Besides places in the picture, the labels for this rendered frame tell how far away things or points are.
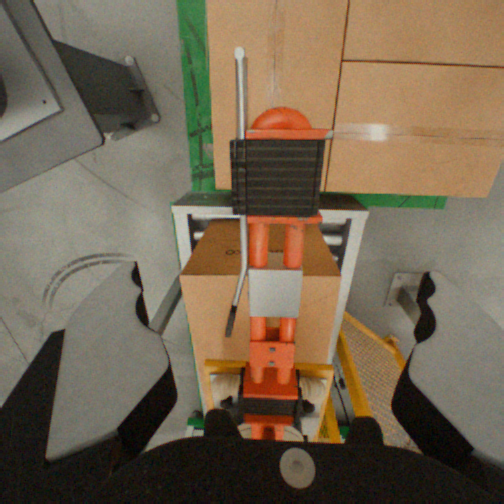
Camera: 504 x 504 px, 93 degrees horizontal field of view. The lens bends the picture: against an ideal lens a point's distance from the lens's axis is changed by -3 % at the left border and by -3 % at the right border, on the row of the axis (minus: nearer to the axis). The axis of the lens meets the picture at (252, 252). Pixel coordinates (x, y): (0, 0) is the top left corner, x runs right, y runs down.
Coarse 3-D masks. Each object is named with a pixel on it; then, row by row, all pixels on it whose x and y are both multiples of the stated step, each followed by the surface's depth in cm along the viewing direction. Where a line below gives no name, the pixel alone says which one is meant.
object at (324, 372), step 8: (296, 368) 54; (304, 368) 54; (312, 368) 54; (320, 368) 54; (328, 368) 54; (304, 376) 55; (312, 376) 55; (320, 376) 55; (328, 376) 55; (328, 384) 56; (328, 392) 57; (304, 400) 57; (304, 408) 56; (312, 408) 55; (320, 408) 60; (320, 416) 62; (320, 424) 64; (304, 440) 62; (312, 440) 67
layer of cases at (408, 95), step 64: (256, 0) 67; (320, 0) 66; (384, 0) 65; (448, 0) 64; (256, 64) 74; (320, 64) 73; (384, 64) 72; (448, 64) 72; (384, 128) 80; (448, 128) 79; (384, 192) 89; (448, 192) 88
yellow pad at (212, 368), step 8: (208, 360) 56; (216, 360) 56; (224, 360) 56; (232, 360) 56; (208, 368) 56; (216, 368) 55; (224, 368) 55; (232, 368) 55; (240, 368) 55; (208, 376) 57; (208, 384) 58; (208, 392) 60; (216, 400) 60; (224, 400) 57; (232, 400) 58; (224, 408) 57
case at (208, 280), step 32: (224, 224) 92; (192, 256) 71; (224, 256) 70; (320, 256) 69; (192, 288) 64; (224, 288) 63; (320, 288) 62; (192, 320) 69; (224, 320) 68; (320, 320) 66; (224, 352) 74; (320, 352) 72
